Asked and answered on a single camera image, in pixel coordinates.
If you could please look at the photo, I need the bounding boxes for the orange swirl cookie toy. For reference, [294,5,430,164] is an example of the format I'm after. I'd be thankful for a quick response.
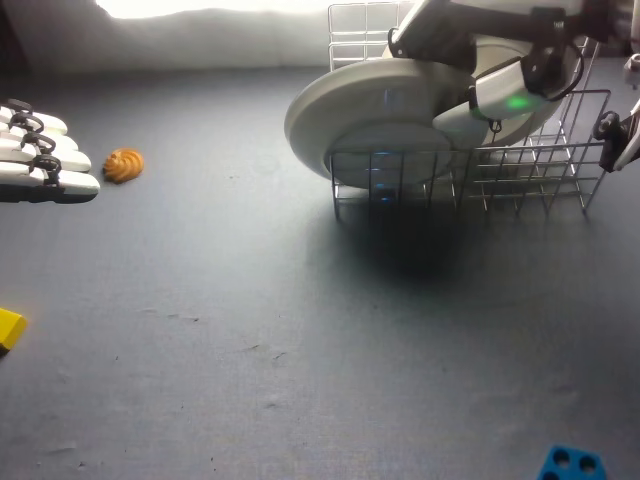
[103,147,145,185]

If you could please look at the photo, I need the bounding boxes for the grey table cloth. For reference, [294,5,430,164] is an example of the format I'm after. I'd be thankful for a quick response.
[0,0,640,480]

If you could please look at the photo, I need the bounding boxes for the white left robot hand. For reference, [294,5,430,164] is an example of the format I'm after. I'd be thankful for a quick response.
[0,98,101,205]

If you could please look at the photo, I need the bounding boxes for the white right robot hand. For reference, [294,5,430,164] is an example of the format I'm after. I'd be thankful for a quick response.
[387,0,584,134]

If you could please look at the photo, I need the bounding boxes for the blue pentagon block with holes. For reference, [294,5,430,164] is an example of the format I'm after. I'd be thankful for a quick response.
[538,444,609,480]

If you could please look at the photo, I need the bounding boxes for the silver wire dish rack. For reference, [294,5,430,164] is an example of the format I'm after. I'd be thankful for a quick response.
[327,2,614,221]

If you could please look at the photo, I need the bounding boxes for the yellow rectangular block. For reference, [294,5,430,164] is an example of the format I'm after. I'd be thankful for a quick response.
[0,308,29,356]

